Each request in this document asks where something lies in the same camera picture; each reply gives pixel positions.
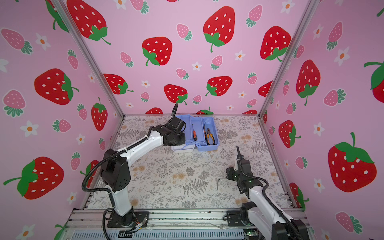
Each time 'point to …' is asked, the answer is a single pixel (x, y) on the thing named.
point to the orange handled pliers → (208, 134)
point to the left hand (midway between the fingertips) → (184, 140)
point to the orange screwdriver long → (194, 134)
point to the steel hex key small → (217, 184)
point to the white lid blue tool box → (201, 133)
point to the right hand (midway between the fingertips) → (228, 169)
